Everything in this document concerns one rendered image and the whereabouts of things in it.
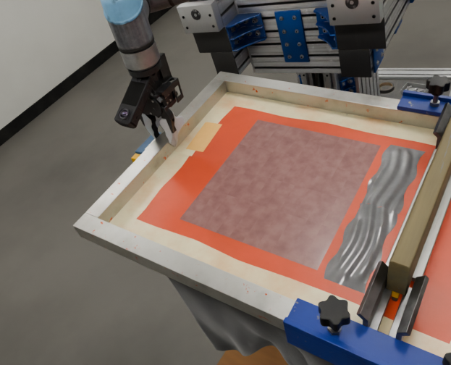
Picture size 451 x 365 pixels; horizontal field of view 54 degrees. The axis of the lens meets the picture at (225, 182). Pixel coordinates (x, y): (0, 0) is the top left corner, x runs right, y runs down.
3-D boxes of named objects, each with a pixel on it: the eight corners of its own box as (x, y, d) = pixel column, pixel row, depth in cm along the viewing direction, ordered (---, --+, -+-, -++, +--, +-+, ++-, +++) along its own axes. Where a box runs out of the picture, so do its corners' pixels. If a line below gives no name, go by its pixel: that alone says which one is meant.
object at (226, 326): (216, 352, 125) (158, 262, 98) (222, 340, 127) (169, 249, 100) (378, 431, 99) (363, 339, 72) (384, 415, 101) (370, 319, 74)
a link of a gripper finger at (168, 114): (181, 129, 100) (165, 97, 95) (177, 134, 99) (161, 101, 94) (166, 129, 103) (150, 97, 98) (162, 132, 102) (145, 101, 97)
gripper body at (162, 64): (185, 99, 102) (171, 53, 93) (163, 122, 97) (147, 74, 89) (160, 94, 105) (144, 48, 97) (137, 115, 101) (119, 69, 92)
